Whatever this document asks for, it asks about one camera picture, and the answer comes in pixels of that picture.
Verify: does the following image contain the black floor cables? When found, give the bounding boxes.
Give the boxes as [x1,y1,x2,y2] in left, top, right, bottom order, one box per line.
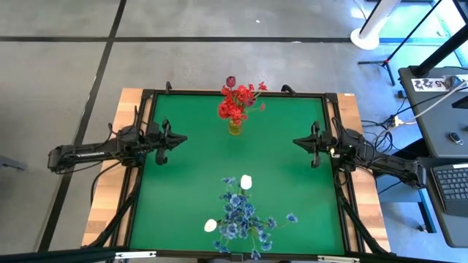
[361,109,403,154]

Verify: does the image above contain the black tripod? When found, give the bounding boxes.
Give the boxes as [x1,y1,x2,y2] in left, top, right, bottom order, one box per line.
[357,0,445,87]

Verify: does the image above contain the grey side desk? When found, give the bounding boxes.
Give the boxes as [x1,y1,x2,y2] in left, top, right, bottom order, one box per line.
[397,66,468,158]

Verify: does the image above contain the wooden table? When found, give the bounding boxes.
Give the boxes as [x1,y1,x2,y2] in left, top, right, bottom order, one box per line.
[82,87,392,256]

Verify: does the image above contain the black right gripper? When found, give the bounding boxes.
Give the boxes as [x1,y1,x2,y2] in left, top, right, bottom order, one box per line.
[292,121,334,169]

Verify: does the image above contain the white cable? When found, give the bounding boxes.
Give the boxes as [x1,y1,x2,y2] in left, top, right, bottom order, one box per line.
[393,82,468,127]

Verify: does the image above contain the black laptop keyboard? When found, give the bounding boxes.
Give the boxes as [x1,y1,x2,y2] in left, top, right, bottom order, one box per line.
[430,163,468,217]

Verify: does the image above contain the red flower bunch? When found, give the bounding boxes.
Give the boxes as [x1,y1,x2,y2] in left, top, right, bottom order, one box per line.
[221,82,268,113]
[218,95,249,126]

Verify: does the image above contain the black stand pole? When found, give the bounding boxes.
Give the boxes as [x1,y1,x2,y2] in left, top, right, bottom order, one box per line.
[409,32,468,77]

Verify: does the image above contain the yellow glass vase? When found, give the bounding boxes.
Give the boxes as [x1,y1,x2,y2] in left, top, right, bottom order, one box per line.
[228,118,243,136]

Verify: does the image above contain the silver metal bracket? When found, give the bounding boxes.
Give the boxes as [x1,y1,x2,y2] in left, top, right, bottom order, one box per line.
[317,254,361,263]
[115,250,157,260]

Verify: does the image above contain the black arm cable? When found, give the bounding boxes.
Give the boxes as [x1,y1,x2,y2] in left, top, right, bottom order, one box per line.
[90,160,125,205]

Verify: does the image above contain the white label paper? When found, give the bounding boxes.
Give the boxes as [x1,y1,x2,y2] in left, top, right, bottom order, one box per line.
[411,77,449,92]

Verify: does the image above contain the blue desk leg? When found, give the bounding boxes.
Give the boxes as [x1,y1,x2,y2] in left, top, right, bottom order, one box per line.
[418,189,438,235]

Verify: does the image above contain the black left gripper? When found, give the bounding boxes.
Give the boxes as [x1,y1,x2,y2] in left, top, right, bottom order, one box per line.
[146,118,189,166]

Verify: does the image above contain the white pole with round base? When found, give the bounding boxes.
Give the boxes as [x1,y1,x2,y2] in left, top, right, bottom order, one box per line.
[350,0,403,51]

